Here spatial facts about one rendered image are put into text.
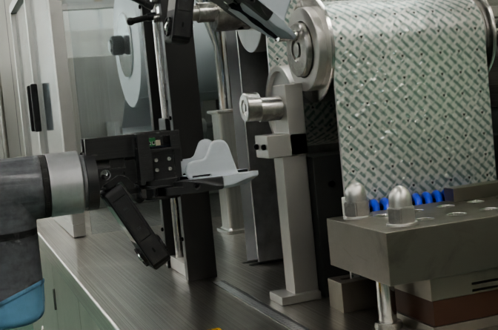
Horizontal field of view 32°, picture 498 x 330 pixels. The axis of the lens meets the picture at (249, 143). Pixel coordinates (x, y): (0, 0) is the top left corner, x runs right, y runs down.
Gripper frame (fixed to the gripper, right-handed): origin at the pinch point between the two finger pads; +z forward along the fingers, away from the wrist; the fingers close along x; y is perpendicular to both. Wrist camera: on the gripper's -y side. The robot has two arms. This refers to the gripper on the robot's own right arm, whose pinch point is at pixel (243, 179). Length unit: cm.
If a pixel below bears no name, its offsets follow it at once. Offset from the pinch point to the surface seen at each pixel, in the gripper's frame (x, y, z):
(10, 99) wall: 556, 26, 9
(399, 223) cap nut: -17.3, -5.6, 12.3
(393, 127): 0.0, 4.4, 21.9
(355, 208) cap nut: -8.2, -4.5, 11.4
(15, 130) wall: 556, 2, 10
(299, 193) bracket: 8.0, -3.8, 10.7
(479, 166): 0.0, -2.4, 34.7
